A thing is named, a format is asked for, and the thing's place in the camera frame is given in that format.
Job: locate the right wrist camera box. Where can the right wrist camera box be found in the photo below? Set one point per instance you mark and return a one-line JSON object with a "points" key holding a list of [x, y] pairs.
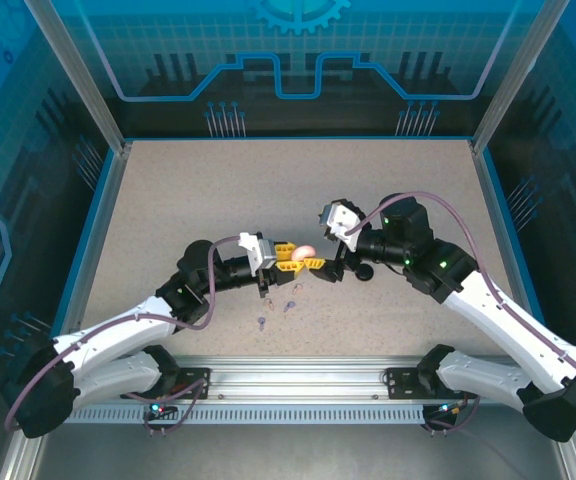
{"points": [[343, 220]]}

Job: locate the aluminium frame post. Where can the aluminium frame post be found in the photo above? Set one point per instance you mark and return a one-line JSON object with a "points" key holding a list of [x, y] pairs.
{"points": [[509, 85], [89, 85]]}

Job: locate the blue table edge strip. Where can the blue table edge strip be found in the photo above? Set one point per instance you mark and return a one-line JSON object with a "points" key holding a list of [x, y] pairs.
{"points": [[515, 250], [87, 250]]}

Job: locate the pink round earbud case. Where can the pink round earbud case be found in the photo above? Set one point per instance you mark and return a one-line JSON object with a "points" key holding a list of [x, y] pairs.
{"points": [[304, 251]]}

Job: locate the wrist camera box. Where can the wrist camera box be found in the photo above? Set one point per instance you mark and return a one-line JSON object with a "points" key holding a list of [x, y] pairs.
{"points": [[255, 252], [343, 220]]}

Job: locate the aluminium frame rail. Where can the aluminium frame rail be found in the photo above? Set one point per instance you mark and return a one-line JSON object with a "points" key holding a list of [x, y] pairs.
{"points": [[293, 380]]}

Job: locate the black round earbud case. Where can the black round earbud case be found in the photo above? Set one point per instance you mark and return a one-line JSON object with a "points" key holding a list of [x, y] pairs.
{"points": [[365, 274]]}

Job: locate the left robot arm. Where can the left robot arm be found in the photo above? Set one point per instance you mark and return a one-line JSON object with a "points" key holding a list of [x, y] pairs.
{"points": [[108, 335]]}

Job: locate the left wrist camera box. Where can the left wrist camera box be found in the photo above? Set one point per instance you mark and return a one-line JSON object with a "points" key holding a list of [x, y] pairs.
{"points": [[255, 252]]}

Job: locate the small led connector board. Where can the small led connector board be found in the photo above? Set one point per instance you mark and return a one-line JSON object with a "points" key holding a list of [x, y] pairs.
{"points": [[157, 410], [448, 409]]}

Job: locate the purple earbud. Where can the purple earbud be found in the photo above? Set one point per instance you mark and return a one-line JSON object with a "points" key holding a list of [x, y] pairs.
{"points": [[291, 304], [261, 321]]}

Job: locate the pink earbud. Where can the pink earbud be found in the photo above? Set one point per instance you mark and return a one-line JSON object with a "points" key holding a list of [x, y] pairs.
{"points": [[268, 301], [298, 287]]}

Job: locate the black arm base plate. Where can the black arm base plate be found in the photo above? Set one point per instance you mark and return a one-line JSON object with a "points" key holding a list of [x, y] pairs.
{"points": [[400, 382], [193, 382]]}

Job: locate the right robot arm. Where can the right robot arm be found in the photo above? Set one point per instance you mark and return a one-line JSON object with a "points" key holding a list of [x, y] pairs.
{"points": [[518, 325]]}

